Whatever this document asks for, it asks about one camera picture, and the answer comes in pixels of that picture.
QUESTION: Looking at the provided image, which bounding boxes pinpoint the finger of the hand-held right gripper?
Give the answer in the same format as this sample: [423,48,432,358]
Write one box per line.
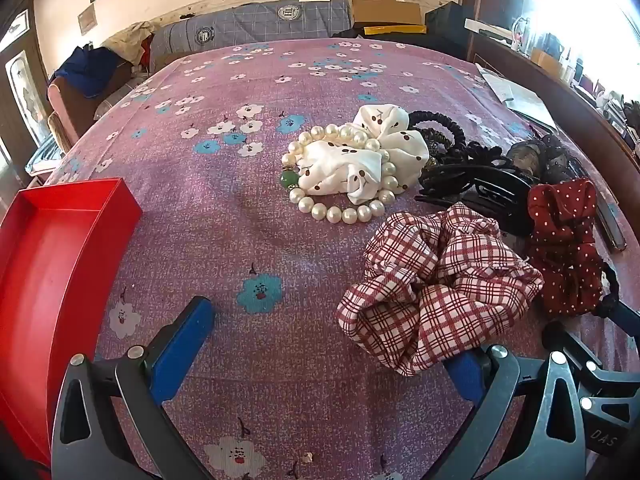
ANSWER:
[542,320,640,453]
[595,294,640,335]

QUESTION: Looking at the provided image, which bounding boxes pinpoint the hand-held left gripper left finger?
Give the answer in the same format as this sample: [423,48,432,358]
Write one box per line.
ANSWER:
[51,296,217,480]

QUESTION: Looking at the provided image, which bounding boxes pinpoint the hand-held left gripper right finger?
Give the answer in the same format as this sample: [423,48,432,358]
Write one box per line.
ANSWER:
[434,344,587,480]

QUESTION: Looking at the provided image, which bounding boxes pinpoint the red plaid scrunchie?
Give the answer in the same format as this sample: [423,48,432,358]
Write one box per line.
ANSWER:
[335,201,546,377]

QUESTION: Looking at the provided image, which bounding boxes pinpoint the dark red polka dot scrunchie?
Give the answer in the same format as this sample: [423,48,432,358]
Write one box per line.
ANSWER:
[525,177,607,317]

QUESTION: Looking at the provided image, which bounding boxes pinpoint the red box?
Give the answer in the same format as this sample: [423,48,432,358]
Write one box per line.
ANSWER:
[0,177,143,471]

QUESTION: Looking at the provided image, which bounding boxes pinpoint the dark mesh scrunchie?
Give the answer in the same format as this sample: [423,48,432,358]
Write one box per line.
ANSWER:
[505,132,587,187]

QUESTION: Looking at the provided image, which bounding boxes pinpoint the black hair claw clip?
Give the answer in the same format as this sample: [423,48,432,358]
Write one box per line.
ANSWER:
[415,159,536,238]

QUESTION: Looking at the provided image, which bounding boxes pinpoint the large pearl bracelet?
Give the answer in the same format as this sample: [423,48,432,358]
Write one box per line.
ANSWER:
[281,124,401,226]

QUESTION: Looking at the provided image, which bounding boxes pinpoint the black thick hair tie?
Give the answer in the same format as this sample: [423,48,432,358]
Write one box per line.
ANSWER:
[452,140,512,167]

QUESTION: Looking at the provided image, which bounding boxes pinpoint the white dotted scrunchie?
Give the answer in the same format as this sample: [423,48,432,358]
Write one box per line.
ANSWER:
[295,103,431,206]

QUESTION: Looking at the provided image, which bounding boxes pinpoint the black spiral hair tie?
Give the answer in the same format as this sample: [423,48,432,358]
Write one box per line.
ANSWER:
[407,108,469,147]

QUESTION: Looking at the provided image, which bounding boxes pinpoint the dark metal bar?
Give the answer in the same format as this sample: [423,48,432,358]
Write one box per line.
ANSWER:
[592,199,627,252]

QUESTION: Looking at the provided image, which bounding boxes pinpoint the pink floral bedsheet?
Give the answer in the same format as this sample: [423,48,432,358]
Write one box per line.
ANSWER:
[42,37,640,480]

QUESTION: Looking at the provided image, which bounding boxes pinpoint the wooden headboard ledge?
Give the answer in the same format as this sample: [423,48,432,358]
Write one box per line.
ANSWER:
[469,30,640,173]

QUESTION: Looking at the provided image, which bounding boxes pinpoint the white papers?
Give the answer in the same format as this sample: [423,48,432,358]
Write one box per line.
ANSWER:
[475,62,559,132]

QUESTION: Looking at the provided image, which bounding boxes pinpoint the brown armchair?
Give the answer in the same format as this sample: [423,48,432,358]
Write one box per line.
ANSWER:
[46,67,147,154]

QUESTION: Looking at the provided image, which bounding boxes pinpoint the blue clothing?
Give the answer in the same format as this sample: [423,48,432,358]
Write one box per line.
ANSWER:
[49,45,134,99]

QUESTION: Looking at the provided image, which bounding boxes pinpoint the wooden glass door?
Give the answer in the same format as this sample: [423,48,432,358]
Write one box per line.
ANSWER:
[0,0,57,188]

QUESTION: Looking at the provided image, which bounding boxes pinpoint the beige clothes pile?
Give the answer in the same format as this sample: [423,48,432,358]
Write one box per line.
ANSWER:
[106,21,154,67]

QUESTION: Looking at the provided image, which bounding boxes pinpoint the blue plaid folded quilt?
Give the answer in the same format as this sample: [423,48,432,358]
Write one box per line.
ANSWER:
[150,0,352,59]

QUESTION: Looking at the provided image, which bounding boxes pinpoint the dark blue box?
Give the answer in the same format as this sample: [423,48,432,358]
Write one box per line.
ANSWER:
[425,1,474,57]

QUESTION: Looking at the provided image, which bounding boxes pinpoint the yellow flat box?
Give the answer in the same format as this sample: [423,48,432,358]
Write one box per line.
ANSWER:
[363,24,428,36]

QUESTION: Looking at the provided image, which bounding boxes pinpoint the brown cardboard box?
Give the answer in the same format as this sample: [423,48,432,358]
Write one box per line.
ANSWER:
[346,0,424,28]

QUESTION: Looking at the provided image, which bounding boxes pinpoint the leopard print hair tie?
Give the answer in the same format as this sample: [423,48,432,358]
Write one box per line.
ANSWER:
[417,127,453,170]

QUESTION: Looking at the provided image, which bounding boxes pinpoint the small wall plaque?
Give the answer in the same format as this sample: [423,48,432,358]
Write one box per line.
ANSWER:
[78,3,98,36]

